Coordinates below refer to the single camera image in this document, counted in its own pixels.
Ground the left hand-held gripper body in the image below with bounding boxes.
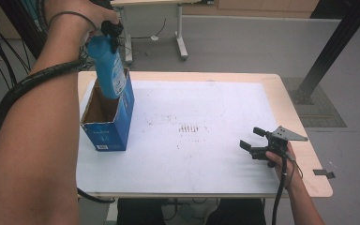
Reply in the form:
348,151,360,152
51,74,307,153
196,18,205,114
100,20,125,38

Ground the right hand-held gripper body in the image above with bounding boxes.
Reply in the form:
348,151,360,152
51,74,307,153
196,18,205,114
249,125,309,160

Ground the blue bottle with white cap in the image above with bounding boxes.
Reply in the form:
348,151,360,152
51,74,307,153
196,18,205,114
86,34,128,100

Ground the blue cardboard box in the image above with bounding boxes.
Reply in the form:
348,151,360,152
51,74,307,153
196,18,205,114
80,67,135,152

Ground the person's right hand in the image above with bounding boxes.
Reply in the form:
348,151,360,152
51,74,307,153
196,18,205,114
265,142,304,190

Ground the person's left hand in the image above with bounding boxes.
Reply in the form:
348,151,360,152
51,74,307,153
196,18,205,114
45,0,120,32

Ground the black wrist band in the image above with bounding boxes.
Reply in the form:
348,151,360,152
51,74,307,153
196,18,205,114
48,10,98,31

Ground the black tape piece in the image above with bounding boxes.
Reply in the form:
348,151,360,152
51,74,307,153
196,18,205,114
312,169,337,180

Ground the white background desk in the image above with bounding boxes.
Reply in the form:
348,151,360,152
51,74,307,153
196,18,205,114
110,0,215,66

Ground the white table mat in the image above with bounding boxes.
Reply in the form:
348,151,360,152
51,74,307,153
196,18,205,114
76,80,281,194

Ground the person's right leg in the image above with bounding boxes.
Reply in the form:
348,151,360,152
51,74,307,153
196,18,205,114
205,198,267,225

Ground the person's leg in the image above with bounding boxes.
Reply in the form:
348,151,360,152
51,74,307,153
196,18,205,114
205,198,267,225
116,198,167,225

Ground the teal board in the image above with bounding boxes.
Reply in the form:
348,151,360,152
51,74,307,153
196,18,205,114
21,0,46,18

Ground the light wooden cabinet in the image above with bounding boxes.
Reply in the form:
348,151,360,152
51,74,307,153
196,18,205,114
182,0,321,19

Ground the person's left leg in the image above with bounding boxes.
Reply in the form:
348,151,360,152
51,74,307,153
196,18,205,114
116,198,167,225

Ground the thin black wrist cord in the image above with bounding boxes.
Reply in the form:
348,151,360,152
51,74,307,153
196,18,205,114
284,149,305,189

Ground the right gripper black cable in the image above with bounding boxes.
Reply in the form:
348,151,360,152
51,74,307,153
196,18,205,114
271,156,289,225

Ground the left gripper black corrugated cable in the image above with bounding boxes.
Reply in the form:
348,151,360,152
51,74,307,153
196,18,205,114
0,58,116,204

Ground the dark stand post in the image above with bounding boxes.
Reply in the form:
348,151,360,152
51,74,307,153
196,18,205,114
0,0,49,60

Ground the black metal stand post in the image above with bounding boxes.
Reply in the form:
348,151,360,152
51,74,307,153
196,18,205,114
289,0,360,106

